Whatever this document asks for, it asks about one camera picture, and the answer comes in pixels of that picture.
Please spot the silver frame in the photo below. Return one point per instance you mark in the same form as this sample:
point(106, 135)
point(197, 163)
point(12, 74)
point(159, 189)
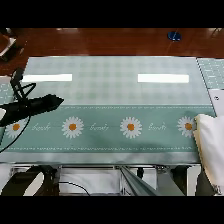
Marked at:
point(140, 186)

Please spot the blue round object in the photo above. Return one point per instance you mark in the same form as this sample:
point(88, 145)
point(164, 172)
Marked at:
point(174, 36)

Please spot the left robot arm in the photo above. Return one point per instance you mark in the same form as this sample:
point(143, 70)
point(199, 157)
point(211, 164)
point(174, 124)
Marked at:
point(13, 114)

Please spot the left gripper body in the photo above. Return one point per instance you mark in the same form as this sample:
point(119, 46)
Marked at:
point(39, 103)

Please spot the white garment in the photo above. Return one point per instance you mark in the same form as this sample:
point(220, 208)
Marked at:
point(210, 146)

